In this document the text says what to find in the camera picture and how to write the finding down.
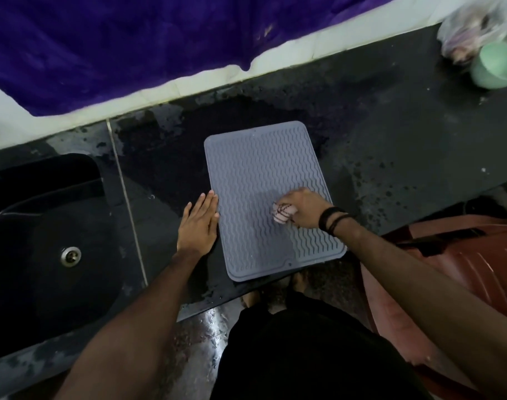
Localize grey ribbed silicone mat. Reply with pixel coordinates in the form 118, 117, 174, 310
203, 120, 348, 283

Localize black thread wristband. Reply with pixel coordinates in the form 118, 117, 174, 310
318, 206, 356, 237

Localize red plastic chair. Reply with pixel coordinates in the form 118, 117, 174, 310
359, 214, 507, 400

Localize black sink basin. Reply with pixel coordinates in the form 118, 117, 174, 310
0, 153, 125, 363

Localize person's right foot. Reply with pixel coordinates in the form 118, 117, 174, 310
288, 271, 308, 294

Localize metal sink drain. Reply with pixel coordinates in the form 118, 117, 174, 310
59, 246, 82, 268

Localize person's left foot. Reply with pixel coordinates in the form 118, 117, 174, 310
241, 289, 262, 309

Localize purple hanging cloth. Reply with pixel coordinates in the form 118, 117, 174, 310
0, 0, 404, 118

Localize person's foot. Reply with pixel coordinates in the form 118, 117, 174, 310
241, 289, 262, 309
288, 271, 308, 294

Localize person's left hand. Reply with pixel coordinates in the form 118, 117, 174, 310
176, 189, 221, 259

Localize person's left forearm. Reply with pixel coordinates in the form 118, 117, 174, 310
53, 247, 204, 400

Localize clear plastic bag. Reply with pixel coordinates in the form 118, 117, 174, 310
436, 0, 507, 65

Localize person's black trousers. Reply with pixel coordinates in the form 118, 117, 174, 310
209, 289, 436, 400

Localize person's right forearm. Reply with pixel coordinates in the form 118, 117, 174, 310
334, 216, 507, 400

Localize person's right hand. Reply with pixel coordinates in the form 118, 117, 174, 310
277, 187, 334, 231

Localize pale green container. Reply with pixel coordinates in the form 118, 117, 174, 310
469, 40, 507, 91

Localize checkered pink cleaning cloth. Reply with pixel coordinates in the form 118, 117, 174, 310
271, 202, 299, 226

